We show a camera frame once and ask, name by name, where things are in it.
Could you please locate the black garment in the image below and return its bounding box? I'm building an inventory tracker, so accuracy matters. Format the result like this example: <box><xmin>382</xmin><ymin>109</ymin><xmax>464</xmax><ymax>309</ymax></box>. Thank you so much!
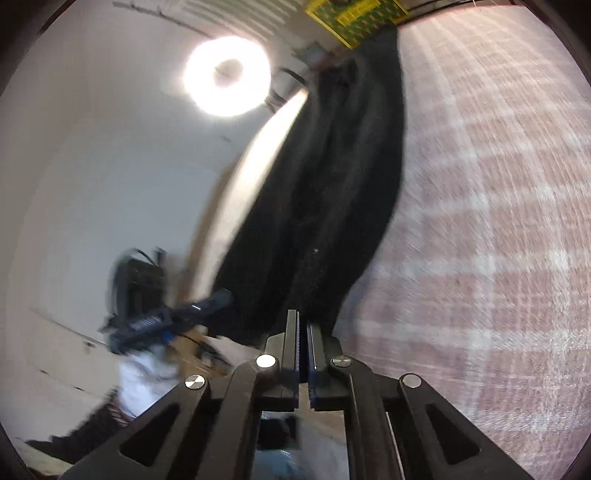
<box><xmin>211</xmin><ymin>27</ymin><xmax>405</xmax><ymax>345</ymax></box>

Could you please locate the ring light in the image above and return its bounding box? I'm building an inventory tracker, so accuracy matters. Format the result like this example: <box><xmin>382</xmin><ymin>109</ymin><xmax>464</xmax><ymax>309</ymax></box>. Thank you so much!
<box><xmin>181</xmin><ymin>36</ymin><xmax>271</xmax><ymax>118</ymax></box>

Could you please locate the pink plaid bed cover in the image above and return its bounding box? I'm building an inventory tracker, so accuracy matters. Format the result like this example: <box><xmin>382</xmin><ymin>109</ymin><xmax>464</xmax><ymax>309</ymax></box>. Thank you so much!
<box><xmin>335</xmin><ymin>5</ymin><xmax>590</xmax><ymax>479</ymax></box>

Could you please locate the left camera box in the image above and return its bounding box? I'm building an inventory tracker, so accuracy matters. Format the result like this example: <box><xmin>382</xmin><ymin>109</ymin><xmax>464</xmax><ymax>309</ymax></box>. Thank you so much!
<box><xmin>109</xmin><ymin>248</ymin><xmax>167</xmax><ymax>320</ymax></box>

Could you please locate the green yellow storage bag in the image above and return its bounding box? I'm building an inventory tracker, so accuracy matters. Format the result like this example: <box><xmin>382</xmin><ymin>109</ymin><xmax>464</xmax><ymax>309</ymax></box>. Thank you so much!
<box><xmin>304</xmin><ymin>0</ymin><xmax>408</xmax><ymax>49</ymax></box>

